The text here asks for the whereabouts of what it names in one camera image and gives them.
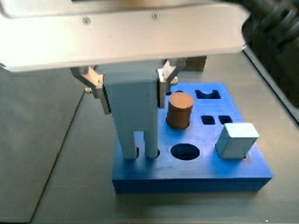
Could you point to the light blue two-pronged peg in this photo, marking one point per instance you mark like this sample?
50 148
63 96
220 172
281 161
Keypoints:
132 86

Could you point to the blue shape-sorting board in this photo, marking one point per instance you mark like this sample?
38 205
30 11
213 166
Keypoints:
189 166

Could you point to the orange cylinder peg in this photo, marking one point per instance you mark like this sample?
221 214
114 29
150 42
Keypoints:
180 110

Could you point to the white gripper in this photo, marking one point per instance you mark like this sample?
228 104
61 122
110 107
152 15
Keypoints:
51 34

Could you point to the dark olive curved block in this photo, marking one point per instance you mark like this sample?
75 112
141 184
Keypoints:
196 64

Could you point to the light blue rectangular block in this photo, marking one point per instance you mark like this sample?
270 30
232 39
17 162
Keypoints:
237 139

